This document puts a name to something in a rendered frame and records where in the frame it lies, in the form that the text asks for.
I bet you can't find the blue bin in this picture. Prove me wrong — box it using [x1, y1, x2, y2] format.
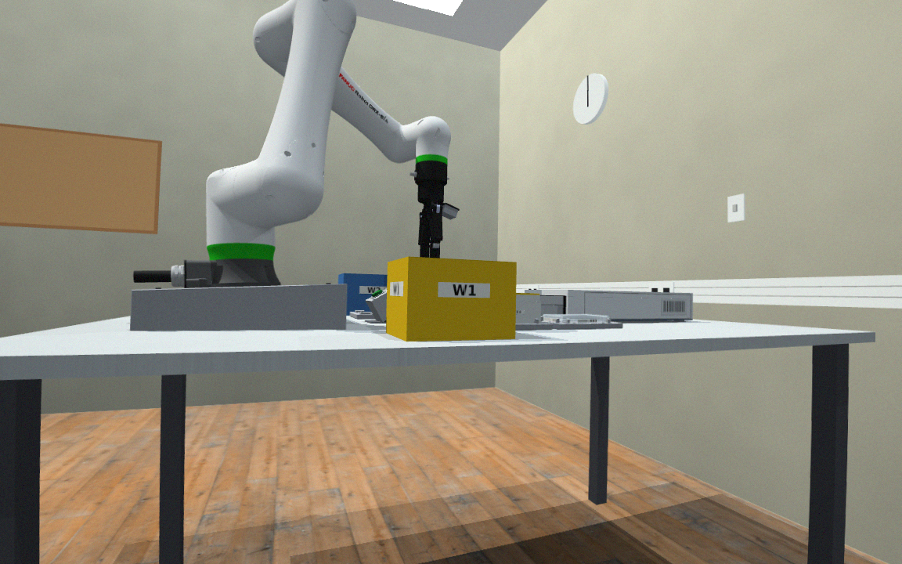
[338, 273, 388, 316]

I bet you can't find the yellow waste bin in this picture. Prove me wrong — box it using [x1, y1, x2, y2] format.
[386, 257, 517, 342]

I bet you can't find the yellow rack with grid of holes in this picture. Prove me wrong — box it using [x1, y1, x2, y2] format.
[516, 293, 541, 324]

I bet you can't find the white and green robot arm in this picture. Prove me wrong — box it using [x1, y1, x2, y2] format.
[133, 0, 451, 288]

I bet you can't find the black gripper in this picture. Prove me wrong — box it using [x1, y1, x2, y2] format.
[417, 182, 444, 259]

